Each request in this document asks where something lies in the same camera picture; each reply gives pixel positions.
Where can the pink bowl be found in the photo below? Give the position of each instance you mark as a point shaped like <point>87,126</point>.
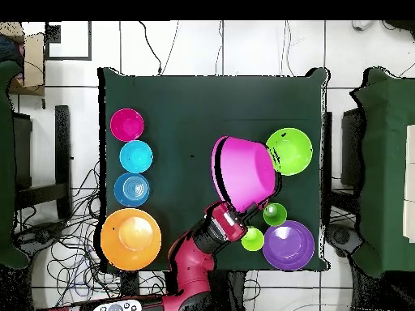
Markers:
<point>246,168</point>

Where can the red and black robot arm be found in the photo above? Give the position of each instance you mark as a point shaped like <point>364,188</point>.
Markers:
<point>191,259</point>

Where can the dark green cup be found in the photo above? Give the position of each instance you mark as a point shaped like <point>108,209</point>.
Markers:
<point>275,214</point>

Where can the light green cup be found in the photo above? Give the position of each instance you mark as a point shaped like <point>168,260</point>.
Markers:
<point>254,241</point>

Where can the purple bowl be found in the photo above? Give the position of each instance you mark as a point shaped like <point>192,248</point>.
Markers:
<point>288,246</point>

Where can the green bowl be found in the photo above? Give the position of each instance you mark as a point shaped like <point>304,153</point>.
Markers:
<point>291,152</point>

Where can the orange bowl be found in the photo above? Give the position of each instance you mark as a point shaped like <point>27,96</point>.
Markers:
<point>129,257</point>

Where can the translucent blue bowl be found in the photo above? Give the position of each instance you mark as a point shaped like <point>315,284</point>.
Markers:
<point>131,189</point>

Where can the turquoise bowl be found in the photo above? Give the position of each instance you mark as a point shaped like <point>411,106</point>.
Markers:
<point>136,156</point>

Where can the dark green table cloth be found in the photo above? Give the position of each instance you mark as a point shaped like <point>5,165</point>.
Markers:
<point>385,162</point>
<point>178,107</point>
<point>6,162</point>

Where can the red bowl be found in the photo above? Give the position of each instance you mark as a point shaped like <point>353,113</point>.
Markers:
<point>127,125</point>

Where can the cardboard box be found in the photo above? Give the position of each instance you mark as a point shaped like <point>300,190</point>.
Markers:
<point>34,64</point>

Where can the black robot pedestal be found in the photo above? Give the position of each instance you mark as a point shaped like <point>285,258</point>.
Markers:
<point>230,291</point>

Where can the dark grey pedestal leg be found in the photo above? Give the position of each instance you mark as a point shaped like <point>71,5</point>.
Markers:
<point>342,236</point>
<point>42,235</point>

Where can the black stand frame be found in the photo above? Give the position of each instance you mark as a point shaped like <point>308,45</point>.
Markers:
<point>350,145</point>
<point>63,145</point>

